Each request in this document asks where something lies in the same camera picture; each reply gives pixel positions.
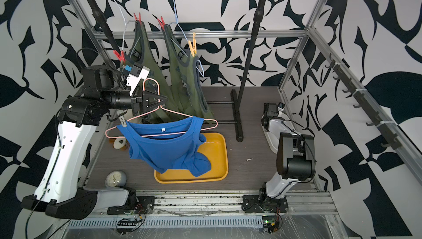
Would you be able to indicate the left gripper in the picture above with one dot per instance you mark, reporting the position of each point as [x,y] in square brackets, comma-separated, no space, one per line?
[143,104]

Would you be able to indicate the blue tank top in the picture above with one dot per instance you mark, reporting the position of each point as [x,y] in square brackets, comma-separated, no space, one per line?
[169,145]

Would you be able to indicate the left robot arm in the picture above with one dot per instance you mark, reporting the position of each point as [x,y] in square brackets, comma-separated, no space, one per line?
[58,195]

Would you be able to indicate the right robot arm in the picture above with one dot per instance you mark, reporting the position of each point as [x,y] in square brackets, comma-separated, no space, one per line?
[295,156]

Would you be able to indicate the green tank top left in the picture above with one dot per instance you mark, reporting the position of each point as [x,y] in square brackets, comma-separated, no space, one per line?
[140,55]

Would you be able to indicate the green tank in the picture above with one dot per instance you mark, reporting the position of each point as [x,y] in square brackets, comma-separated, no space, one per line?
[185,78]
[140,55]

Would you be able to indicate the green tank top right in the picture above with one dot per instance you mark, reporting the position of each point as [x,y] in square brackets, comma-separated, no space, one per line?
[185,78]

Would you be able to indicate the brown white plush piece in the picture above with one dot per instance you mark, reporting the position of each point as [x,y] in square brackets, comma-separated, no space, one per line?
[119,144]

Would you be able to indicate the red clothespin lower left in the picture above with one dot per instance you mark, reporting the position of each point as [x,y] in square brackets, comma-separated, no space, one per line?
[120,56]

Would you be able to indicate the tan clothespin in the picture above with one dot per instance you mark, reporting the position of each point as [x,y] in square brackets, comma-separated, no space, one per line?
[193,45]

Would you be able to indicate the small round clock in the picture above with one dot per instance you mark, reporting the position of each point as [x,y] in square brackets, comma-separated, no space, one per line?
[116,178]

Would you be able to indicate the yellow plastic tray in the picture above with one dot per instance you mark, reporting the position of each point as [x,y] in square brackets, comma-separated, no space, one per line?
[215,150]

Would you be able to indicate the red clothespin upper left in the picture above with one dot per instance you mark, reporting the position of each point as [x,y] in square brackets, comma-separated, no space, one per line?
[138,18]

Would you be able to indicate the small circuit board left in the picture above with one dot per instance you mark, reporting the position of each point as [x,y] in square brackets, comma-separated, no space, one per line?
[126,225]

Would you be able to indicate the small circuit board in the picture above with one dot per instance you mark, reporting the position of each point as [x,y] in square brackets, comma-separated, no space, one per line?
[271,224]
[126,225]

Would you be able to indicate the white plastic bin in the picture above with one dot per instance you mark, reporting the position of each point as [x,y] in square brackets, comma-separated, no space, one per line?
[272,129]

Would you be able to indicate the small circuit board right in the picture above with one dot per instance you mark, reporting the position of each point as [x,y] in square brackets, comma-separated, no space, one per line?
[271,224]

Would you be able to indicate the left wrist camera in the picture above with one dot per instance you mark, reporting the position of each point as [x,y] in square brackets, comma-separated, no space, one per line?
[134,75]

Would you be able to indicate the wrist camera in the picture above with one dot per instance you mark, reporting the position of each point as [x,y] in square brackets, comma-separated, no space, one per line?
[134,75]
[281,107]

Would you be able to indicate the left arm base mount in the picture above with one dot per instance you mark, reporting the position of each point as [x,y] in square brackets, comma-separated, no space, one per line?
[134,204]

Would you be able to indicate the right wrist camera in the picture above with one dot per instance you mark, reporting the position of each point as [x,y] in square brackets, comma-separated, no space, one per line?
[281,107]

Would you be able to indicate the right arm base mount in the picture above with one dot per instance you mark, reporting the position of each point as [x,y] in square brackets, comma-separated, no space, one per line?
[255,202]

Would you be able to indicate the black wall hook rail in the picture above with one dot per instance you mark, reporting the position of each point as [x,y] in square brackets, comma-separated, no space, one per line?
[367,103]

